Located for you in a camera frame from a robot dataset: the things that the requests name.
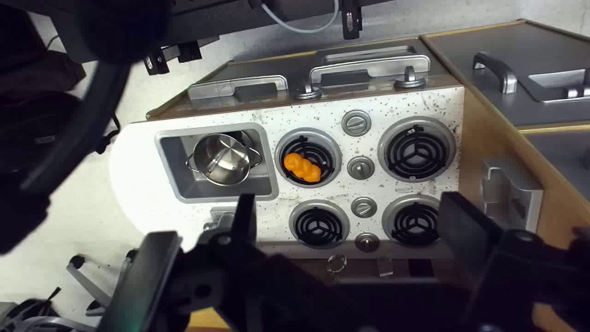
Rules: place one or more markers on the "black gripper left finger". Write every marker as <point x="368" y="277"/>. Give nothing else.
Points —
<point x="150" y="277"/>

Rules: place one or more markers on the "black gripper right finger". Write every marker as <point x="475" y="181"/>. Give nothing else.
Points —
<point x="471" y="227"/>

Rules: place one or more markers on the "yellow twisted toy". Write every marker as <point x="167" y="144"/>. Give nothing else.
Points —
<point x="301" y="166"/>

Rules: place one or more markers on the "black coil toy burner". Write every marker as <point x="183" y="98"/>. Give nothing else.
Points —
<point x="318" y="225"/>
<point x="416" y="221"/>
<point x="314" y="146"/>
<point x="417" y="153"/>

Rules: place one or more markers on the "grey toy faucet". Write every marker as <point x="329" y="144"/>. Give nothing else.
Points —
<point x="215" y="218"/>

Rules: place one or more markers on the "grey toy sink basin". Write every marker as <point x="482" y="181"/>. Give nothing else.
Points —
<point x="178" y="177"/>

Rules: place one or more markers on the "grey round stove knob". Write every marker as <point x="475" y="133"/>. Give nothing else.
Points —
<point x="364" y="207"/>
<point x="368" y="242"/>
<point x="357" y="122"/>
<point x="360" y="166"/>

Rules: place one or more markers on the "small steel pot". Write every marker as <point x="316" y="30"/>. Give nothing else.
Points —
<point x="222" y="161"/>

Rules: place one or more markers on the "grey oven front knob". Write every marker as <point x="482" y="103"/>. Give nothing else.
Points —
<point x="307" y="92"/>
<point x="408" y="79"/>

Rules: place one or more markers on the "black clamp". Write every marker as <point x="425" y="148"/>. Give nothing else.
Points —
<point x="351" y="20"/>

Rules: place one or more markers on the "grey plastic bracket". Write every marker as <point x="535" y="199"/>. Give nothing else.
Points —
<point x="513" y="199"/>

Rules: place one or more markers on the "grey metal bracket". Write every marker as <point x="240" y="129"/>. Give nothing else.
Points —
<point x="80" y="269"/>

